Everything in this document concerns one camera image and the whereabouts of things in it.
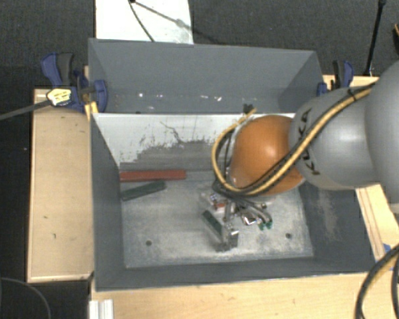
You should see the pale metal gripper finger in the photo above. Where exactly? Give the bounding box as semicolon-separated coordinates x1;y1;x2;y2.
199;192;228;213
215;225;239;253

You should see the dark green block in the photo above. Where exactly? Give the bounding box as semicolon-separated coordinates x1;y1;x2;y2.
201;210;223;235
120;181;168;202

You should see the red-brown flat block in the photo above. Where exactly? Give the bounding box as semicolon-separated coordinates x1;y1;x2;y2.
119;169;188;183

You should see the grey metal bin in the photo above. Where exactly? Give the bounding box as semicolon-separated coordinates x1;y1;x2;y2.
87;37;376;292

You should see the pale wood flat board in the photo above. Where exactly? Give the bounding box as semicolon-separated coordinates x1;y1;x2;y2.
26;88;96;284

